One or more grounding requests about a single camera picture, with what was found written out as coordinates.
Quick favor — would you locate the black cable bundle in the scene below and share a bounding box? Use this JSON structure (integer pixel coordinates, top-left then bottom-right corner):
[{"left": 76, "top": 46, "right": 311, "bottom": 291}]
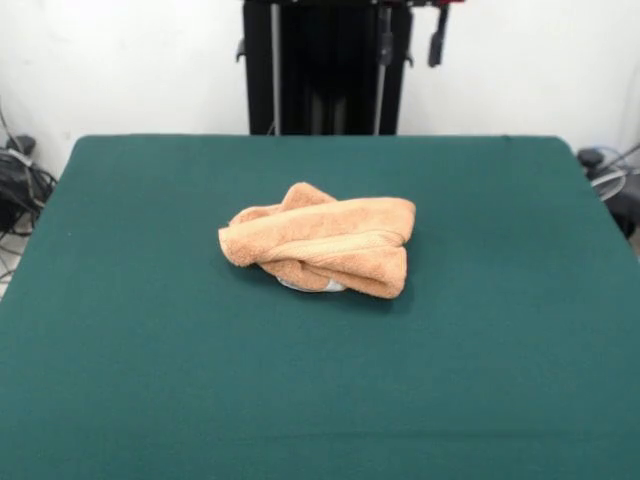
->
[{"left": 0, "top": 133, "right": 59, "bottom": 239}]

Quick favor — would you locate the orange terry towel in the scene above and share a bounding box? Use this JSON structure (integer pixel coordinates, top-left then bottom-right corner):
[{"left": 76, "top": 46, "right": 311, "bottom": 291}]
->
[{"left": 218, "top": 182, "right": 418, "bottom": 300}]

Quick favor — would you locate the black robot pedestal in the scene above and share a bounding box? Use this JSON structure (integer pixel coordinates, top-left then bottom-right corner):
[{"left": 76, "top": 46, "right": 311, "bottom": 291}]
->
[{"left": 234, "top": 0, "right": 416, "bottom": 136}]

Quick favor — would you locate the dark green table cloth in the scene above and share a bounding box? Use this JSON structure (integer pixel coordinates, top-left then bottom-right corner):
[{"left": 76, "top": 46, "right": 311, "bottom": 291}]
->
[{"left": 0, "top": 133, "right": 640, "bottom": 480}]

